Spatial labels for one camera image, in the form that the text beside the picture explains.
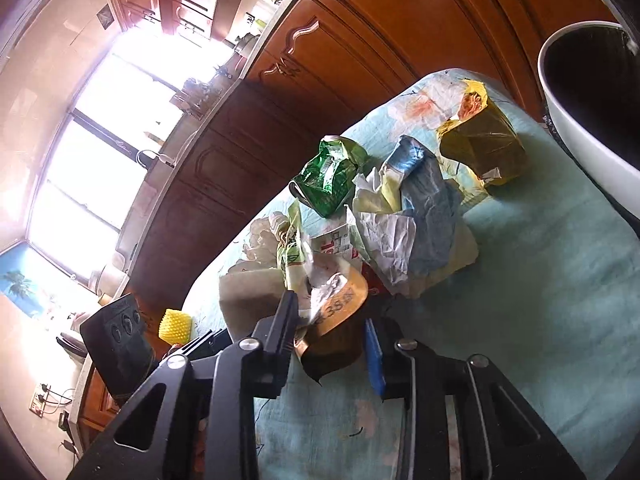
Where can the kitchen window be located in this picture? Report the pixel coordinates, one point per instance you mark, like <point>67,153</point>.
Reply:
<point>100,160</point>

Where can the white tissue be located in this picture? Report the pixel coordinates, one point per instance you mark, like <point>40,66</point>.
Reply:
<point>260,240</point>

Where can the olive yellow snack packet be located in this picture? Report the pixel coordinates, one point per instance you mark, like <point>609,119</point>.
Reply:
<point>480,145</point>

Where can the wooden base cabinets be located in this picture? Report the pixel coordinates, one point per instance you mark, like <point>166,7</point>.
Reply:
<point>400,25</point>

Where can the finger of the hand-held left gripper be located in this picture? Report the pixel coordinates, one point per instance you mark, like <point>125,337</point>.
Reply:
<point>210,342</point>

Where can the yellow foam fruit net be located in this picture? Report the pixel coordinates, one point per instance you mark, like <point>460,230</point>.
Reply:
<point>175,326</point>

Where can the wall socket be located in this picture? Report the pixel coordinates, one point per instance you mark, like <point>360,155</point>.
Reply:
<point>42,399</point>

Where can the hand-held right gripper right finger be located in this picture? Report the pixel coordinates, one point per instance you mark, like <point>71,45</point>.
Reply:
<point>375,360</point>

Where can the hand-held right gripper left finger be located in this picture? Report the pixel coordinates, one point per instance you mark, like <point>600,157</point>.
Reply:
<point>282,330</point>

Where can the blue palm tree picture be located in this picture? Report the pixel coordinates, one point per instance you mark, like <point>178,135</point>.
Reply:
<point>20,280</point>

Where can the floral teal tablecloth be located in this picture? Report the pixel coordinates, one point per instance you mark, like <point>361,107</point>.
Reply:
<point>525,285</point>

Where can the brown paper cup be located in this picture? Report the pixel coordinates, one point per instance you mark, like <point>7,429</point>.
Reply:
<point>345,305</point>

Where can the green white drink packet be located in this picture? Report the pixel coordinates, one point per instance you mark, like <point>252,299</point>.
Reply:
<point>292,255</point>

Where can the utensil rack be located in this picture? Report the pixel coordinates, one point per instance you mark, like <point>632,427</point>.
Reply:
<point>192,95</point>

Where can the red white printed packet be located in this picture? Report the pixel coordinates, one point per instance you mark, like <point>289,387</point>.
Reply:
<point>332,245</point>

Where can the crushed green can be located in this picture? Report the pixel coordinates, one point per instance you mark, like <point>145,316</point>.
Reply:
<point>325,175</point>

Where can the blue and white crumpled wrapper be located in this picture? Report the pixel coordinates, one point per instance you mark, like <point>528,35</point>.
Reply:
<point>460,250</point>

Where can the grey paper bag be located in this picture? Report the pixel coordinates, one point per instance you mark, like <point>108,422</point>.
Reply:
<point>250,295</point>

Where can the white trash bin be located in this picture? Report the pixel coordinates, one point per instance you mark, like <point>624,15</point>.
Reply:
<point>575,145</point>

